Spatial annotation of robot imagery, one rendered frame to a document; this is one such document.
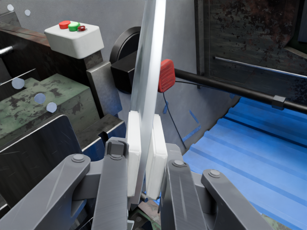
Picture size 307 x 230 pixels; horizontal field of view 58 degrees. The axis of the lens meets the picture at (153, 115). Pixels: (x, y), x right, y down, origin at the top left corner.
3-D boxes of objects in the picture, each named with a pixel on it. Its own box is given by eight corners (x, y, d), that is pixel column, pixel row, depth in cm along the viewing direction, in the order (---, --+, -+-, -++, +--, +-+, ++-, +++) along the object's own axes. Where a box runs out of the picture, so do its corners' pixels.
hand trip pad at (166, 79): (132, 61, 65) (156, 68, 60) (150, 51, 68) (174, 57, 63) (138, 87, 69) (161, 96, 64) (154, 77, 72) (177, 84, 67)
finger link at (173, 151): (167, 183, 13) (227, 190, 14) (161, 141, 18) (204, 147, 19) (162, 209, 14) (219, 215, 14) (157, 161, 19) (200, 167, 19)
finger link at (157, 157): (154, 153, 15) (168, 154, 15) (150, 112, 21) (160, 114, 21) (145, 200, 16) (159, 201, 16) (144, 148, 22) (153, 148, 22)
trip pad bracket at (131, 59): (80, 57, 73) (130, 73, 61) (108, 43, 78) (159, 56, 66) (87, 77, 76) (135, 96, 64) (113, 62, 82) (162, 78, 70)
